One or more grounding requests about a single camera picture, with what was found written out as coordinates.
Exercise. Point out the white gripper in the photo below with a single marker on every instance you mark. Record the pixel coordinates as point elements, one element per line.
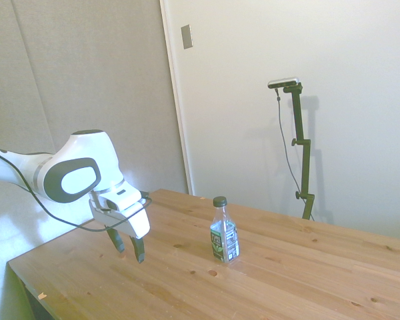
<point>133,222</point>

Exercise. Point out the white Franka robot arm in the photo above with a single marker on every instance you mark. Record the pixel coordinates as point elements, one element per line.
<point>73,166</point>

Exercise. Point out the silver stereo camera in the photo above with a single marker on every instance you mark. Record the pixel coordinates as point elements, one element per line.
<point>283,82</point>

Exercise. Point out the clear plastic bottle green label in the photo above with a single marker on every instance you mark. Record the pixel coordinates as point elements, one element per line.
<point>224,238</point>

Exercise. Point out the black camera stand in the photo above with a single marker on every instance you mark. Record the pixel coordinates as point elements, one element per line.
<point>303,153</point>

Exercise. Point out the grey wall switch plate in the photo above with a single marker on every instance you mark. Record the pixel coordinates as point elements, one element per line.
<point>186,36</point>

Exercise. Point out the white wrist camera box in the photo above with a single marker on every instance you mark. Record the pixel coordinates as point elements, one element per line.
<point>120,199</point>

